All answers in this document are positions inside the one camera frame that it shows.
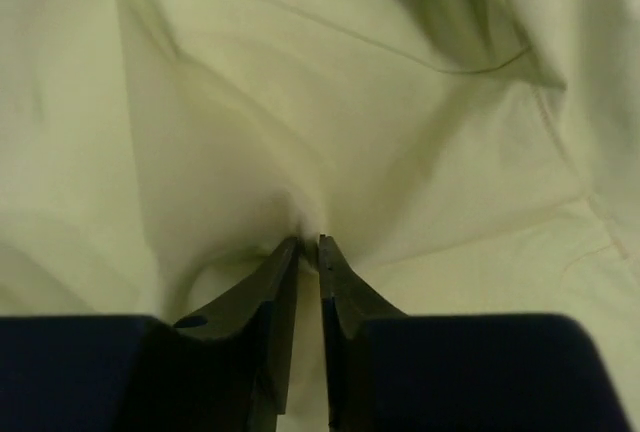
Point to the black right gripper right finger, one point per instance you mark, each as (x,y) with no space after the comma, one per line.
(348,305)

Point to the yellow-green trousers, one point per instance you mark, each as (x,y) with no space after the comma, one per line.
(468,156)

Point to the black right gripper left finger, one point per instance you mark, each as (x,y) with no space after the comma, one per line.
(247,333)

